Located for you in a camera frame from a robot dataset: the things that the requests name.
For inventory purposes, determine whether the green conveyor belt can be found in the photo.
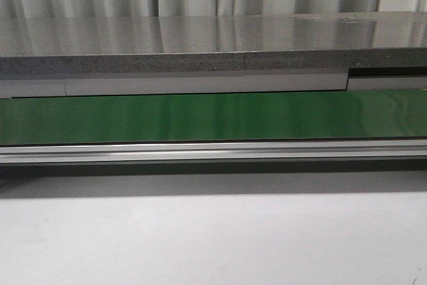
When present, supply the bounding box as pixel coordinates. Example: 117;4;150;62
1;89;426;146

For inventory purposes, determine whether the grey stone counter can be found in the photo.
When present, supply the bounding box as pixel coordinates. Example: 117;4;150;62
0;11;427;99

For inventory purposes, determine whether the aluminium conveyor side rail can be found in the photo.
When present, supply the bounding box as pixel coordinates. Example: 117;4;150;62
1;138;426;165

